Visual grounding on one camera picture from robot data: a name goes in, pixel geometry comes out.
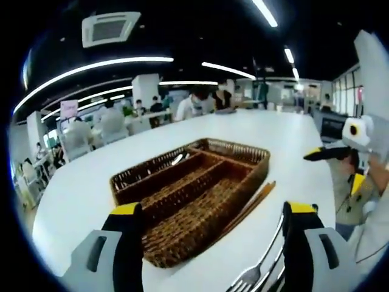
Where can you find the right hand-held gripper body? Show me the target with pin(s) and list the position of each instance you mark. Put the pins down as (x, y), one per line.
(355, 132)

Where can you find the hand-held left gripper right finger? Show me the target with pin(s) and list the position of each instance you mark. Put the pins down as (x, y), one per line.
(298, 249)

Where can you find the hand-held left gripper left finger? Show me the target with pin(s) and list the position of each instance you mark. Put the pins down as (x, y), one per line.
(127, 249)

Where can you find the brown wicker storage slots tray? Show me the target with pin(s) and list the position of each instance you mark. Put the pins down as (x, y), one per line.
(188, 213)

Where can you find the silver spoon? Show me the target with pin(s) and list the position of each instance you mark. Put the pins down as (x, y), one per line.
(186, 155)
(177, 160)

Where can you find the dark grey cabinet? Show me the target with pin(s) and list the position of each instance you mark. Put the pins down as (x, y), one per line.
(332, 126)

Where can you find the person's blue jeans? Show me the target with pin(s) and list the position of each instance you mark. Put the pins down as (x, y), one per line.
(345, 231)

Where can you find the person in white shirt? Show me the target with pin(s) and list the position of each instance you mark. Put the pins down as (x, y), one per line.
(370, 237)

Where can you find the straight ceiling light strip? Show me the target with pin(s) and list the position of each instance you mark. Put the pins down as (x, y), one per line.
(289, 55)
(266, 13)
(228, 70)

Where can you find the group of white office chairs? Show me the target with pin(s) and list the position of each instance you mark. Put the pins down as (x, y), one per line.
(77, 140)

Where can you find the green potted plant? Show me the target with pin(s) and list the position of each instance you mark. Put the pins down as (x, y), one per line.
(128, 112)

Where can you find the pink sign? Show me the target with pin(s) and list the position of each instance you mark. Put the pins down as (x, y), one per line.
(69, 109)

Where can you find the curved ceiling light strip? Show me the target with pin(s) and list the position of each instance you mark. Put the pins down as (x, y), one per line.
(121, 61)

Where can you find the ceiling air conditioner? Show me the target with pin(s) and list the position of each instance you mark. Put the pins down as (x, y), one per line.
(111, 30)

